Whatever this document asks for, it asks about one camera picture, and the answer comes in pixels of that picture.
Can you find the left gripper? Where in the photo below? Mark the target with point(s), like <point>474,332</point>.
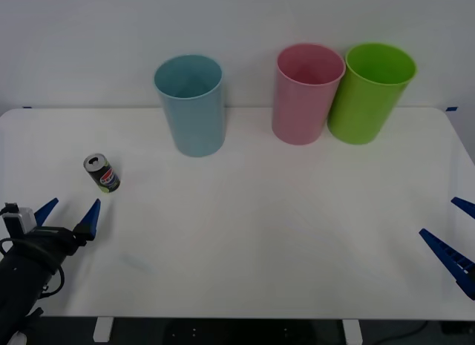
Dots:
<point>55,239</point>

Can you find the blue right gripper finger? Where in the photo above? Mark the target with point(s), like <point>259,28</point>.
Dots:
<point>451,257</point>
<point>465,206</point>

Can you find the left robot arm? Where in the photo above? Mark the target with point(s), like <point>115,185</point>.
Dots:
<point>18,282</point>

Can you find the black and green drink can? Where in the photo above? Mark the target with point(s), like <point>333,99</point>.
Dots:
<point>105,178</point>

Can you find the white table leg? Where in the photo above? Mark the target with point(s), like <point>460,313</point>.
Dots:
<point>102,329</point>
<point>352,332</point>

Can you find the green plastic bin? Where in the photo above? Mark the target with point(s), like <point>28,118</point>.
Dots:
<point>360,111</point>

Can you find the pale blue plastic bin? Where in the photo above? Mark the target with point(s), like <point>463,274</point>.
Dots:
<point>196,122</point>

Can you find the pink plastic bin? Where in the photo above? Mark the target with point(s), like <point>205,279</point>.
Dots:
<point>297,111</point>

